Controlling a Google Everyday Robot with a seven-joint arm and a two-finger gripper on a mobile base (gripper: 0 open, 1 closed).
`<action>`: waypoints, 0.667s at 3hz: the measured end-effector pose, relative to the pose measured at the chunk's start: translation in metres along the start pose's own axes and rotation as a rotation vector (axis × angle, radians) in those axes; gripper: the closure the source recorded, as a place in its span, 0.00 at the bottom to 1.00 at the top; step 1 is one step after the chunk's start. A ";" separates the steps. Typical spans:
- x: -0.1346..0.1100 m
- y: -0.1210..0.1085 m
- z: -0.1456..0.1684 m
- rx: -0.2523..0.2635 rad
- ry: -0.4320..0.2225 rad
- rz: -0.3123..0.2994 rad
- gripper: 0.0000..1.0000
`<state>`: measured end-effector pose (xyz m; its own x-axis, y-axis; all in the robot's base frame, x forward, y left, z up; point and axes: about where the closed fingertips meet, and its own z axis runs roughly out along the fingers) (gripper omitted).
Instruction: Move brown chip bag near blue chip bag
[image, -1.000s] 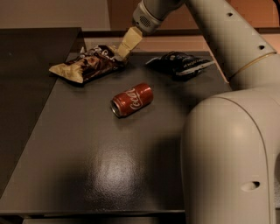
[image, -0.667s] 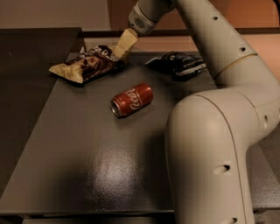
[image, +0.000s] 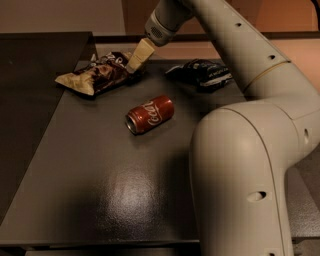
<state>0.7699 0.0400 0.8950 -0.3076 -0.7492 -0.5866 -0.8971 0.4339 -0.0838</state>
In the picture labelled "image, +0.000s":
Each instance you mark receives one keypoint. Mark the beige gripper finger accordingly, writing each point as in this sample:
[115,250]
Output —
[141,55]

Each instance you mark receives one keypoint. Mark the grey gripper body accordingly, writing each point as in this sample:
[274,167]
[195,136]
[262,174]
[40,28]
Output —
[159,34]

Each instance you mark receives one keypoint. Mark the brown chip bag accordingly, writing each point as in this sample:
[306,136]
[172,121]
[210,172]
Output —
[108,72]

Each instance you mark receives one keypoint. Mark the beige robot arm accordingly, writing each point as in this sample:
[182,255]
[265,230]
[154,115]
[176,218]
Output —
[239,153]

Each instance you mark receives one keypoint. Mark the blue chip bag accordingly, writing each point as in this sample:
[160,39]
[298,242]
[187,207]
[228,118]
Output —
[204,75]

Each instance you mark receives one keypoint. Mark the red Coca-Cola can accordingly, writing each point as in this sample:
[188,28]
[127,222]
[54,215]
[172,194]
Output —
[149,115]

